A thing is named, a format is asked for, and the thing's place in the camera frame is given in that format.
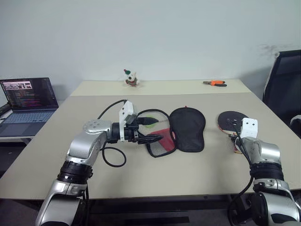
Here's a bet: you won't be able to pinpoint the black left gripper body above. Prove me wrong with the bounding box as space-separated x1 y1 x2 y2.
124 115 145 144

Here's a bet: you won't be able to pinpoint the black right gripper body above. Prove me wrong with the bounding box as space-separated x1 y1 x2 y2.
232 124 244 138

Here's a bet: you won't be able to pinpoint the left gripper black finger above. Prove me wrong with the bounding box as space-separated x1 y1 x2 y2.
136 134 165 145
137 116 159 127

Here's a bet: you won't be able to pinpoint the black rubber table tennis paddle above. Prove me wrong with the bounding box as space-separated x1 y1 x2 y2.
217 111 250 154

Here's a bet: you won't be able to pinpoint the black mesh paddle case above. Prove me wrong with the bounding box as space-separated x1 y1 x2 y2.
138 106 206 159

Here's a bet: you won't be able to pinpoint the small white toy figure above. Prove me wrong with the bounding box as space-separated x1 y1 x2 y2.
123 68 141 88

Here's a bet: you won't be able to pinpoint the black mesh office chair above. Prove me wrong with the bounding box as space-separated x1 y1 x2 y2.
262 49 301 139

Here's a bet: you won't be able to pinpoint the open grey laptop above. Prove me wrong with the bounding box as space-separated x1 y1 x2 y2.
0 77 59 137

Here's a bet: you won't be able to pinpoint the black object beside laptop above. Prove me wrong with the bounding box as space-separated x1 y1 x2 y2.
0 103 12 117

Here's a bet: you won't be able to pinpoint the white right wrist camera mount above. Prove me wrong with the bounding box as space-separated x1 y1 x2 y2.
239 117 259 138

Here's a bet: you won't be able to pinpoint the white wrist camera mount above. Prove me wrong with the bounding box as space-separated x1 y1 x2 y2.
118 100 138 142
239 117 259 138

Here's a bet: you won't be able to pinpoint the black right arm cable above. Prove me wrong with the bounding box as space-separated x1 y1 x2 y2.
226 117 256 226

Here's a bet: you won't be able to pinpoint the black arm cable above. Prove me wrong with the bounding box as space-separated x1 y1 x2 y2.
226 117 256 226
97 99 129 168

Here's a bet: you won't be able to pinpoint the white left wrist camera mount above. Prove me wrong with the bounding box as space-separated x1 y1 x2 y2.
118 100 138 142

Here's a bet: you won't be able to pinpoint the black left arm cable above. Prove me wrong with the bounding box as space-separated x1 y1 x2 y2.
97 99 129 168

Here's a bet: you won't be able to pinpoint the orange handled pliers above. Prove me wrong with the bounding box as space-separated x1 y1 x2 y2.
203 80 228 88

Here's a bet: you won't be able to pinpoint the dark table frame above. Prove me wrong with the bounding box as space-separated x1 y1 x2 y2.
88 192 238 226

